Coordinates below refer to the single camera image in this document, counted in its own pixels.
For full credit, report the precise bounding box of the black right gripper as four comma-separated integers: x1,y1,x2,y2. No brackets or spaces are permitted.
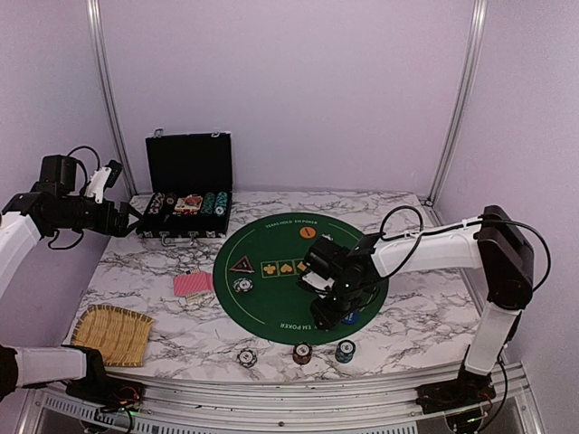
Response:
310,278,366,330

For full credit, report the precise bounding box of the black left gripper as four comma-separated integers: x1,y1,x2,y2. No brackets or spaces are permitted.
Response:
51,197,143,237

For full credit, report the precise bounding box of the blue green chip stack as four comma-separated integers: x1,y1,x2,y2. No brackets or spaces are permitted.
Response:
335,340,356,363

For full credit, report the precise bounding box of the red black chip stack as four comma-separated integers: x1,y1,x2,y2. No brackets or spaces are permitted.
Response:
292,343,312,365

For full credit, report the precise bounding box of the black white chip stack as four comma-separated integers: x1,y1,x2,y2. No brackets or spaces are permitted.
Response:
237,349,257,368

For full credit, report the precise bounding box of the red patterned card deck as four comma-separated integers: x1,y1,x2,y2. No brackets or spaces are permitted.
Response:
173,271,214,297

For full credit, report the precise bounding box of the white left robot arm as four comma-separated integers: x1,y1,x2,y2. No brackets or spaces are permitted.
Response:
1,191,142,403

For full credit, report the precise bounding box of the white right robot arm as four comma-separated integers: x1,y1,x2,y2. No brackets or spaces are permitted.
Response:
298,205,535,405

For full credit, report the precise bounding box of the blue small blind button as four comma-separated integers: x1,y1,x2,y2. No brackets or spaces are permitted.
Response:
342,311,360,325

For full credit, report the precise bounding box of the black poker chip case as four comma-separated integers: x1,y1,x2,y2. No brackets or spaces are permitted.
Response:
137,132,233,239

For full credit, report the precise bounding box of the round green poker mat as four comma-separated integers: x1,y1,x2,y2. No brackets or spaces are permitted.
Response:
213,212,384,345

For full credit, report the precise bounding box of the orange dealer button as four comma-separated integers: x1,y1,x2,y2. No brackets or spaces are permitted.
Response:
299,226,317,240

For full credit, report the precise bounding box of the triangular black red button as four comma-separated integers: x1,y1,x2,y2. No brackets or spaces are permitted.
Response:
229,255,255,274

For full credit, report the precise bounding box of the striped blue yellow card box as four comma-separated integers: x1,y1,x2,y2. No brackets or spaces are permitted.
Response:
183,269,213,305

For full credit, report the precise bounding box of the woven bamboo tray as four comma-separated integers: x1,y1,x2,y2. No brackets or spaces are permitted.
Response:
71,305,154,367

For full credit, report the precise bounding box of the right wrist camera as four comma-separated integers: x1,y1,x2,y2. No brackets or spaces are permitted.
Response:
297,271,335,294

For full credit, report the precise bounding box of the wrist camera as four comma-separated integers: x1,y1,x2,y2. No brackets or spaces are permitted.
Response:
297,271,335,294
84,160,123,203

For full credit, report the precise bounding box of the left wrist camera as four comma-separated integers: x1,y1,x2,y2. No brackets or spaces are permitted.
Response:
84,160,123,203

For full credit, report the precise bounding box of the aluminium front rail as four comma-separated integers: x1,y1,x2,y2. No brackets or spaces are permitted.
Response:
26,361,544,434

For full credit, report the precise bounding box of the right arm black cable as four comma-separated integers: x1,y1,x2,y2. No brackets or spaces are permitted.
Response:
365,205,553,299

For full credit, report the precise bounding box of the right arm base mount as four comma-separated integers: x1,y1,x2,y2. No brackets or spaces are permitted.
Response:
415,373,497,414

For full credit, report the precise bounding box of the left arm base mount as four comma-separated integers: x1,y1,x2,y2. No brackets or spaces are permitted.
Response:
66,345,145,410

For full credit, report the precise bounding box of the left aluminium frame post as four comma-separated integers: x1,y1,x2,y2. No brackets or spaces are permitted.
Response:
86,0,138,197

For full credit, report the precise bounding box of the aluminium frame post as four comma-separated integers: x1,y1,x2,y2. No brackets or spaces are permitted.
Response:
86,0,138,197
424,0,489,207

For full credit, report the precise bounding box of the right aluminium frame post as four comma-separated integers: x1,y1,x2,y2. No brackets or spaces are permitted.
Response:
424,0,489,207

